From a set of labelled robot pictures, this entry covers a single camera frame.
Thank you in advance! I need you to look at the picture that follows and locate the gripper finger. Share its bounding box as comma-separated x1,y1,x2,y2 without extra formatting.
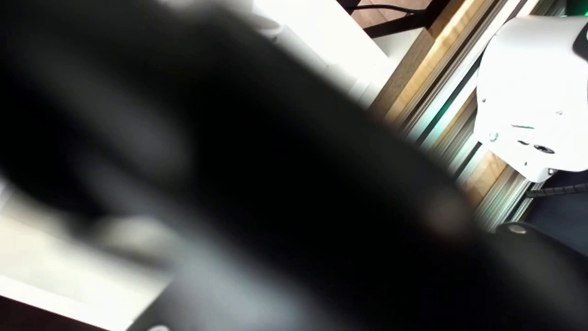
494,222,588,331

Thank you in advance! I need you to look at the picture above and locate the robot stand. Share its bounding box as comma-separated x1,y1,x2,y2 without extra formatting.
367,0,570,233

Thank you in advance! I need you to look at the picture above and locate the white cabinet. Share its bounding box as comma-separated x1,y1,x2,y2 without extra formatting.
250,0,401,110

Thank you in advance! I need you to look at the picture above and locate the black cable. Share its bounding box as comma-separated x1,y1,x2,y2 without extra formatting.
356,4,428,14

